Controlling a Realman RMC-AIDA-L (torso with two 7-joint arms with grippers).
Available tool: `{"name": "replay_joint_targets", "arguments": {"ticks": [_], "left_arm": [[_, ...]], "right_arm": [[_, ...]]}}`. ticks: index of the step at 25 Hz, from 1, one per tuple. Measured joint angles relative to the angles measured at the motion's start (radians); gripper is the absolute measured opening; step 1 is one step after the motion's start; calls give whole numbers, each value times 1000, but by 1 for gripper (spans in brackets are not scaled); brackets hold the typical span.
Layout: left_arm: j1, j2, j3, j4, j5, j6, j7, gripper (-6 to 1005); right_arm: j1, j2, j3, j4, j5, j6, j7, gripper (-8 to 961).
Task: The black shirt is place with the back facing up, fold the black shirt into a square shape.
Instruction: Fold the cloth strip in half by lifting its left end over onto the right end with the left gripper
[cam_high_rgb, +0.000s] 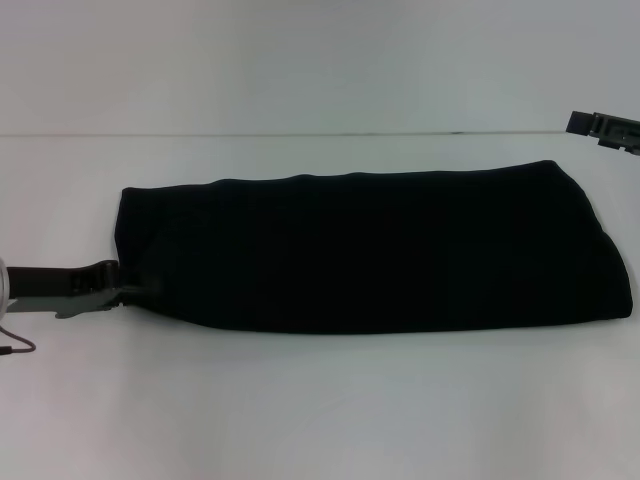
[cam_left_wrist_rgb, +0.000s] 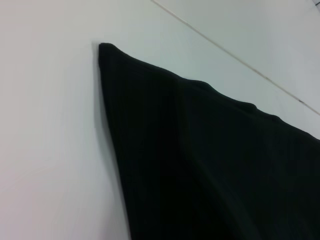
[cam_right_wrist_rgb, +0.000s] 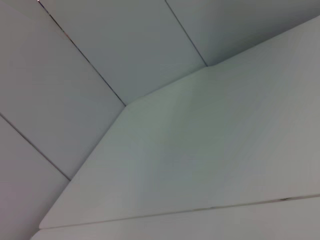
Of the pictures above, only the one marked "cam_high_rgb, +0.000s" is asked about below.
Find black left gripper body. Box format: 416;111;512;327
6;263;112;320

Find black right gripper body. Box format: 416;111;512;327
589;112;640;155

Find black t-shirt with beige print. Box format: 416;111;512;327
116;159;634;338

